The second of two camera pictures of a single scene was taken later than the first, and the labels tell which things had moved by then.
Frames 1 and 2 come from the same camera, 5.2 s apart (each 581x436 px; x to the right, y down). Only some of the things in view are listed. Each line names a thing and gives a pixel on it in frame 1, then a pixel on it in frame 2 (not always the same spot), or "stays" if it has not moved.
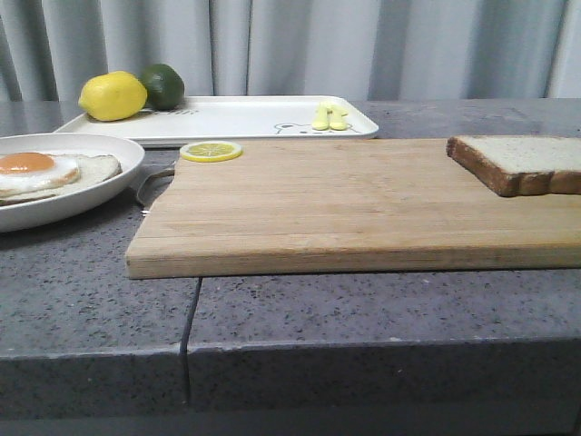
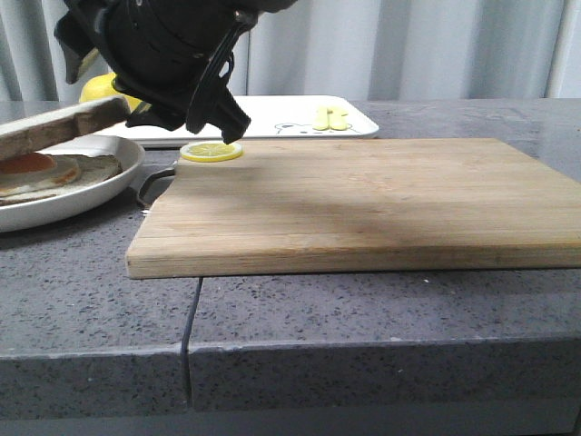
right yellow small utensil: x=337 y=114 stays
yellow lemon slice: x=210 y=151 stays
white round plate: x=37 y=212 stays
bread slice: x=522 y=165 to x=42 y=132
